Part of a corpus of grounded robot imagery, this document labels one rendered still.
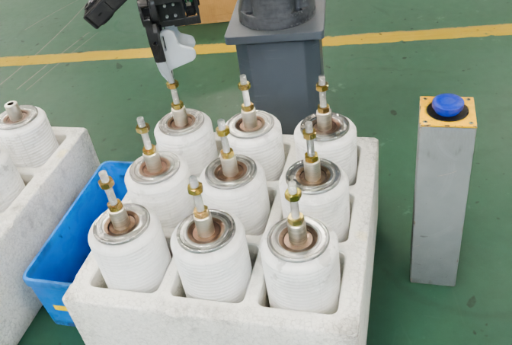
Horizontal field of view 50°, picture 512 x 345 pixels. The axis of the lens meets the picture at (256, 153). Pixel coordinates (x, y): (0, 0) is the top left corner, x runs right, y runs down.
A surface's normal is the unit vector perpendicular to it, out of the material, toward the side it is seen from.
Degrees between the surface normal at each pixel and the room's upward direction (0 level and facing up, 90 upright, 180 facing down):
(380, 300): 0
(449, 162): 90
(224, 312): 0
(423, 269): 90
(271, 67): 90
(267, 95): 90
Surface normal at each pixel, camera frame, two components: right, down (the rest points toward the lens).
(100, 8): 0.17, 0.58
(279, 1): 0.04, 0.33
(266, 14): -0.32, 0.33
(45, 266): 0.96, 0.01
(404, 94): -0.13, -0.79
